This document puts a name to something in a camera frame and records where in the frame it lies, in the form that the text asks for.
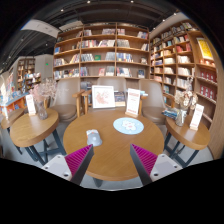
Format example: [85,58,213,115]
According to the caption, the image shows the angled wooden bookshelf unit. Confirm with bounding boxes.
[148,19,224,159]

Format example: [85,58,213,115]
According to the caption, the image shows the white sign in wooden base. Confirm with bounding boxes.
[125,87,142,118]

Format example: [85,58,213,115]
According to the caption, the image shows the round light blue mouse pad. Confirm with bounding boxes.
[112,116,145,136]

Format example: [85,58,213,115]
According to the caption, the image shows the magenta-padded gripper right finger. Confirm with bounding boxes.
[129,143,184,187]

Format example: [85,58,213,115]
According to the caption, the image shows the glass vase with pink flowers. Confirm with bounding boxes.
[29,78,58,121]

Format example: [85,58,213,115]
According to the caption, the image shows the brown padded armchair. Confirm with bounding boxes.
[49,77,86,123]
[138,78,176,126]
[81,76,148,114]

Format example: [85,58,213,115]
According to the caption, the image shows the small white table sign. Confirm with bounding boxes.
[189,103,205,131]
[25,94,37,117]

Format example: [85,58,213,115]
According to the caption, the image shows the stack of books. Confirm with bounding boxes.
[161,107,179,121]

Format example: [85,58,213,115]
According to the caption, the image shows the glass vase with dried flowers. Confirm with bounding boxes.
[173,76,199,128]

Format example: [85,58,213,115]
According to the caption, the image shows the white framed flower picture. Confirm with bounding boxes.
[91,84,116,110]

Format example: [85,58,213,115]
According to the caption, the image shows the dark standing book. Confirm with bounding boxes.
[114,90,127,108]

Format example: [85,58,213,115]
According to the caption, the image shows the small distant bookshelf unit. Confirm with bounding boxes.
[16,57,43,93]

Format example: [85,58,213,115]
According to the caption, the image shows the white hanging ceiling panel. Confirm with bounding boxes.
[20,19,61,39]

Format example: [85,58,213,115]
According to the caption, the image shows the grey computer mouse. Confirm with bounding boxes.
[85,129,103,148]

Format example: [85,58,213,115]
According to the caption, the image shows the colourful book display stand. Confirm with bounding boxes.
[0,71,29,118]

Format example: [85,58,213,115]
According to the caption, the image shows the wide wooden bookshelf unit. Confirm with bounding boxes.
[52,21,151,81]

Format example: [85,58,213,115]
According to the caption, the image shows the oval wooden side table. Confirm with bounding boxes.
[9,107,68,167]
[0,107,28,156]
[163,114,212,168]

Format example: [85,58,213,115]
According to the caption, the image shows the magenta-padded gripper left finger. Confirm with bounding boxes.
[41,143,95,186]

